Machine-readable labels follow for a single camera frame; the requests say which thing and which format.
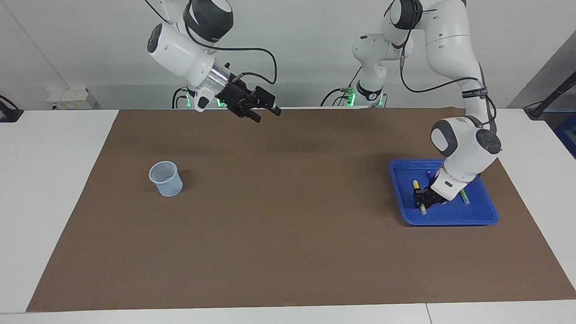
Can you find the yellow pen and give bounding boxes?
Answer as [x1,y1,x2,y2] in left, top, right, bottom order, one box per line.
[412,180,428,215]

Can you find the purple pen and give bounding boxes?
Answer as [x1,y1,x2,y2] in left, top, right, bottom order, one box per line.
[427,171,447,205]

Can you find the blue plastic tray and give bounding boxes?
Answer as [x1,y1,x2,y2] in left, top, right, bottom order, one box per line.
[388,158,499,226]

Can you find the pale blue mesh cup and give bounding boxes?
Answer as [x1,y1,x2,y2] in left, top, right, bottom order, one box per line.
[148,161,184,198]

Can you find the brown table mat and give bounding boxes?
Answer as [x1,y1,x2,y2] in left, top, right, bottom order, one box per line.
[26,107,576,312]

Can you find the blue crate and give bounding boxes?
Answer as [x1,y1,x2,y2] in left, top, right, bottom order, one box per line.
[553,112,576,159]

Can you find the black stand pole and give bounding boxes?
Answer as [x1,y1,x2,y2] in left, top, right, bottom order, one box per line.
[524,72,576,120]

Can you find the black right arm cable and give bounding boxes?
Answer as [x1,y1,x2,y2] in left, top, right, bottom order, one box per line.
[144,0,279,86]

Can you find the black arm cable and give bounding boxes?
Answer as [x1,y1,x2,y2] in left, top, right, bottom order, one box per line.
[399,36,498,135]
[144,0,279,86]

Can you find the black left base cable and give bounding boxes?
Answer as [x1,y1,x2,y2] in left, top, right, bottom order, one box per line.
[320,67,363,108]

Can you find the black base cable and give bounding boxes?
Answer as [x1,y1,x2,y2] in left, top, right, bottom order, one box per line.
[172,87,189,109]
[320,67,363,108]

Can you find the black right base cable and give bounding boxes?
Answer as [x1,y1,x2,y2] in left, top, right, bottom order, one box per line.
[172,87,189,109]

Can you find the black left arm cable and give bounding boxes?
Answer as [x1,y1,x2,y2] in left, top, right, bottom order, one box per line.
[399,36,498,135]

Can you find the white wall socket box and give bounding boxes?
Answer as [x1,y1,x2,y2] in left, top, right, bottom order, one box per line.
[46,87,96,110]

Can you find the black clamp mount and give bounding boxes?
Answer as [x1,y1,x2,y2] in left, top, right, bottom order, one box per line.
[0,95,24,123]

